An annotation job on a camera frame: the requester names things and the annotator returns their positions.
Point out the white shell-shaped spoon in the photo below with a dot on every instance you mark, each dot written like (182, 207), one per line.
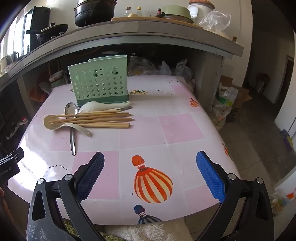
(92, 107)

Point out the green fuzzy fabric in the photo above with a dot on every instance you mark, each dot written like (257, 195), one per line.
(70, 226)

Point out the white fluffy towel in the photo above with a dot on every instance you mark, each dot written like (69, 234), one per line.
(150, 231)

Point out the white enamel mug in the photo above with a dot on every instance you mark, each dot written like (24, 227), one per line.
(3, 64)

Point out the black stove splash panel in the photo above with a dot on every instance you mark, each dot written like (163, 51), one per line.
(39, 20)

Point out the plastic bag colourful contents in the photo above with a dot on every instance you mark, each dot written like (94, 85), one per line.
(281, 201)

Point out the wooden chopstick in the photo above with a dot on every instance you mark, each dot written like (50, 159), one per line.
(92, 112)
(97, 115)
(111, 127)
(104, 116)
(104, 124)
(104, 120)

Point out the clear plastic bag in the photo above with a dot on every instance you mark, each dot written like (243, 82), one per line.
(215, 23)

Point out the cardboard box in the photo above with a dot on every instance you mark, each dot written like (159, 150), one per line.
(242, 95)

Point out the green enamel basin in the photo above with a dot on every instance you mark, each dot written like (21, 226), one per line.
(175, 10)

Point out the metal spoon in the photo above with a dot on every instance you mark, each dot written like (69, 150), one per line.
(73, 141)

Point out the orange snack packet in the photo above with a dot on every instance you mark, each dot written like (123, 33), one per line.
(38, 93)

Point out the small beige bowl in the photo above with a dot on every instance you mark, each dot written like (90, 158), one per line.
(133, 15)

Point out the grey concrete kitchen counter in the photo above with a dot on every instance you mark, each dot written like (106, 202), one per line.
(161, 30)

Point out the black wok with lid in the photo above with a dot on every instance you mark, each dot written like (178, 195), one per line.
(53, 29)

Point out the green star-perforated utensil holder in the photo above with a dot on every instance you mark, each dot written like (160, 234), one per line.
(97, 88)

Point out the pink printed tablecloth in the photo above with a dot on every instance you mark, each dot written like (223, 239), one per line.
(150, 129)

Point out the cream round ladle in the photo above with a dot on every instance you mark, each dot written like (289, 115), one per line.
(81, 129)

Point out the bright window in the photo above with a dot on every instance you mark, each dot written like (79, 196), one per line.
(13, 37)

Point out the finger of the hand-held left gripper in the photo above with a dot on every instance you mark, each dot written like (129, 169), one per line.
(13, 157)

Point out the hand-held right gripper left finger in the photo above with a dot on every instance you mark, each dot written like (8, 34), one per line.
(92, 176)

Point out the dark metal pan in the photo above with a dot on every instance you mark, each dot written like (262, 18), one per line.
(175, 19)

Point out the blue yellow packet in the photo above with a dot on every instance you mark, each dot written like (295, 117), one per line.
(286, 139)

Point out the black mug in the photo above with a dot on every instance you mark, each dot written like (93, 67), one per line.
(16, 56)

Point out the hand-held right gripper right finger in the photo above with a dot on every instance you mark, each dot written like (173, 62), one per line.
(210, 176)

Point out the crumpled plastic bag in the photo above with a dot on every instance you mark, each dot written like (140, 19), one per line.
(183, 69)
(141, 66)
(165, 68)

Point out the plastic bag green contents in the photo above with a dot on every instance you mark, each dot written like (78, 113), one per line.
(225, 99)

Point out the black gas stove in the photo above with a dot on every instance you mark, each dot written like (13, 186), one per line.
(49, 37)

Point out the green bowl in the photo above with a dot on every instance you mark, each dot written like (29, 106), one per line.
(57, 83)

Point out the large black cooking pot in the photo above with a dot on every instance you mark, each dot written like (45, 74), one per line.
(94, 12)

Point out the white jar woven lid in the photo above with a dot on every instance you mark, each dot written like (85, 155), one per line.
(194, 11)

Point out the white floral bowl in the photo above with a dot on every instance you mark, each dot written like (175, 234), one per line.
(56, 75)

